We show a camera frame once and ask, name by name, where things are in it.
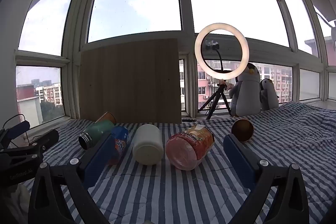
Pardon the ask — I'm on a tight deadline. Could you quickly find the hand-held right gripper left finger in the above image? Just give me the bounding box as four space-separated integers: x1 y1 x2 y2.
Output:
28 132 114 224

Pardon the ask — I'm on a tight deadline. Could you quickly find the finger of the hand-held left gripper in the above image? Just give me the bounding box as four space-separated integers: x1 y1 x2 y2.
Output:
0 121 31 147
0 129 60 161

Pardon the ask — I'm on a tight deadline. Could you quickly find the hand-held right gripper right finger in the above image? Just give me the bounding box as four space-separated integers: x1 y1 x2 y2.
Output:
223 133 311 224

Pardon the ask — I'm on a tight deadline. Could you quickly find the brown paper cup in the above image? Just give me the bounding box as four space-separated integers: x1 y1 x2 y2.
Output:
231 119 255 142

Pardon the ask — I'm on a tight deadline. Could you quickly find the orange paper cup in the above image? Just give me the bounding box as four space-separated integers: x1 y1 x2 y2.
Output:
95 111 117 125

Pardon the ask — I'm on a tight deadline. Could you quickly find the white plastic cup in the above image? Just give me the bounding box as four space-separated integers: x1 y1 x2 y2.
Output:
132 124 164 166

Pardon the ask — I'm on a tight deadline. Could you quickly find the green thermos bottle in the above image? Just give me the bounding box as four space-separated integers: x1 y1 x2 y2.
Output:
78 120 115 150

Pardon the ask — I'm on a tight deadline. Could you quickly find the blue soda can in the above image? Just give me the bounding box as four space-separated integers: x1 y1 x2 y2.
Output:
106 126 130 166

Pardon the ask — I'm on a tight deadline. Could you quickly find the black tripod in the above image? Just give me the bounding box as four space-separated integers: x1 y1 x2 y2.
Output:
198 79 232 121

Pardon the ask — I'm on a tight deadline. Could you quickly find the large penguin plush toy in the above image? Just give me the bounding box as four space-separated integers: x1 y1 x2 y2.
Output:
229 62 262 117

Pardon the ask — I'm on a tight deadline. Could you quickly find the small penguin plush toy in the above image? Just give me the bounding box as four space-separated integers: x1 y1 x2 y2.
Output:
259 78 279 111

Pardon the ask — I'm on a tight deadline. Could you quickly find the blue striped blanket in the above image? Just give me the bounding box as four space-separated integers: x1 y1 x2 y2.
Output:
16 101 336 224

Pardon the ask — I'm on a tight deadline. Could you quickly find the wooden board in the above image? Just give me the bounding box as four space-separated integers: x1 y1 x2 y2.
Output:
79 38 182 124

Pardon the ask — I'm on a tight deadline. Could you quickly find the black cable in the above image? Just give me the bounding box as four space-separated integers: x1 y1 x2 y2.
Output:
2 113 30 141

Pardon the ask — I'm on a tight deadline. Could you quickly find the ring light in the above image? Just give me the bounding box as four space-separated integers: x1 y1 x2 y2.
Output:
194 23 249 80

